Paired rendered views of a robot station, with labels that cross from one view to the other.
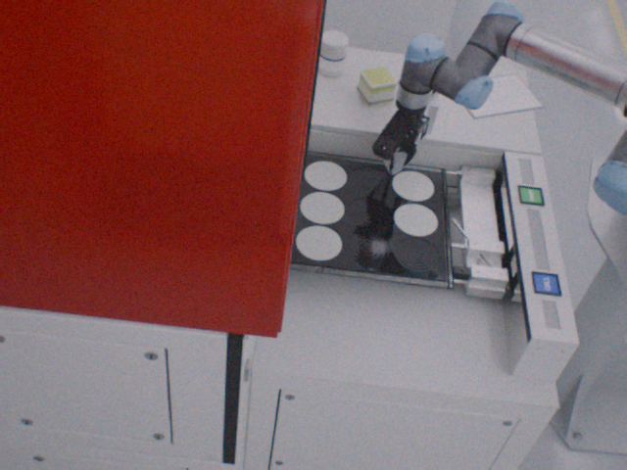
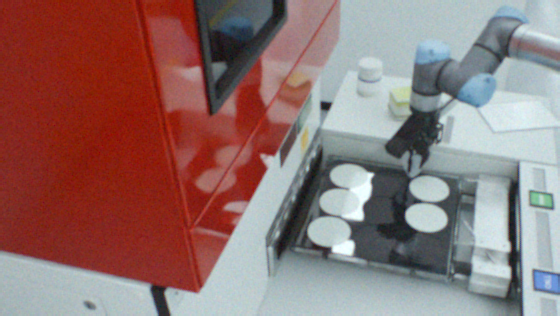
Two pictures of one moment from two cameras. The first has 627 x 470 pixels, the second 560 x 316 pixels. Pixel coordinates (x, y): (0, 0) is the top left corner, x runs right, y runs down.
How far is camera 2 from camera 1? 0.49 m
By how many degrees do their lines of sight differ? 13
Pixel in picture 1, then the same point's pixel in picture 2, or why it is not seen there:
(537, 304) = (534, 301)
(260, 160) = (103, 49)
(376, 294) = (381, 284)
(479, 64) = (481, 62)
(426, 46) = (432, 48)
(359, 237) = (368, 229)
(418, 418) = not seen: outside the picture
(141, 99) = not seen: outside the picture
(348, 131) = (373, 139)
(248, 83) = not seen: outside the picture
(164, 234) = (48, 156)
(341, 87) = (374, 105)
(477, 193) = (492, 199)
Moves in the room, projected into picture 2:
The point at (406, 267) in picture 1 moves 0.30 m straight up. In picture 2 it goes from (408, 259) to (426, 149)
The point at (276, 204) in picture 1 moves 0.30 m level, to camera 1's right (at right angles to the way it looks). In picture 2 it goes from (141, 114) to (443, 171)
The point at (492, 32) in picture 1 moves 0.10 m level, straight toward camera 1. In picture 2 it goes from (495, 33) to (481, 51)
